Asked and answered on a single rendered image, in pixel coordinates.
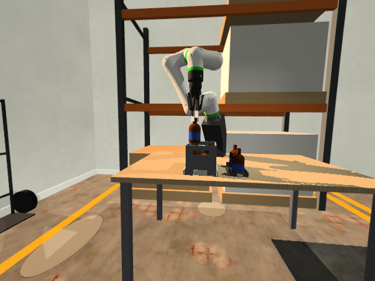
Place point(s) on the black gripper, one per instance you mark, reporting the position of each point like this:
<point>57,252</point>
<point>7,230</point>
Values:
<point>195,99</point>

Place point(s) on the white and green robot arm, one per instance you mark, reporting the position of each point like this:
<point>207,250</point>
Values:
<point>196,58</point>

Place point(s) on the brown glass bottle with blue label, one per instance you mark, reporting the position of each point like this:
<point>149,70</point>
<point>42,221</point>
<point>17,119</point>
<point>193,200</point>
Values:
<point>194,132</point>

